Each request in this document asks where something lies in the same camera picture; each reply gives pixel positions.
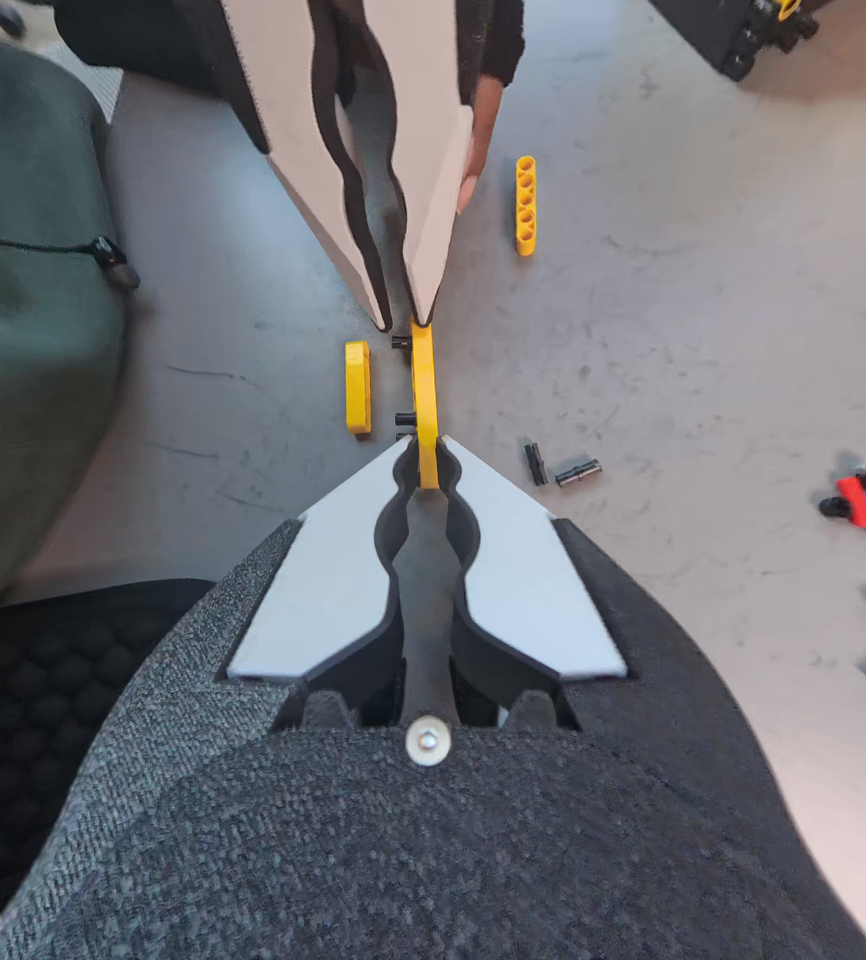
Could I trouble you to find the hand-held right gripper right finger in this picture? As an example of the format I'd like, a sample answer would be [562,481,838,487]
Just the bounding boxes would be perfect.
[436,436,629,727]

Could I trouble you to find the yellow lego liftarm beam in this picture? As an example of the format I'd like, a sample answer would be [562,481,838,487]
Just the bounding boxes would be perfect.
[344,340,373,437]
[514,154,538,258]
[409,322,442,493]

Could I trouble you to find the black bumpy cushion pad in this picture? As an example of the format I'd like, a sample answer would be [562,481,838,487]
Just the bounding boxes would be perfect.
[0,577,218,955]
[54,0,225,100]

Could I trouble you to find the yellow lego vehicle model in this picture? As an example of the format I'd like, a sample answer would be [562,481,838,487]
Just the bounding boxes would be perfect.
[646,0,833,83]

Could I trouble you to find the pile of red black lego pieces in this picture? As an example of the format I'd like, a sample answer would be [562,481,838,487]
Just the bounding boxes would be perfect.
[818,462,866,703]

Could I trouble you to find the black cable with plug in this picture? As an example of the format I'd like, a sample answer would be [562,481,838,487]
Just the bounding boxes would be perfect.
[0,228,142,294]

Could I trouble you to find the black lego pins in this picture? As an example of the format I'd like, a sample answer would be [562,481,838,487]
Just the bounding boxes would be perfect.
[523,441,604,489]

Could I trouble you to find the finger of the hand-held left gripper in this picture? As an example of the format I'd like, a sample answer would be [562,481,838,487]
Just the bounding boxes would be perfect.
[361,0,475,329]
[221,0,394,333]

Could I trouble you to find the person's left hand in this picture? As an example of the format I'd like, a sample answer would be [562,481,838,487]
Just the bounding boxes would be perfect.
[456,75,507,216]

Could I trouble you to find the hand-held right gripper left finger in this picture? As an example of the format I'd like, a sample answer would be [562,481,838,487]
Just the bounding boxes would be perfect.
[226,436,419,727]

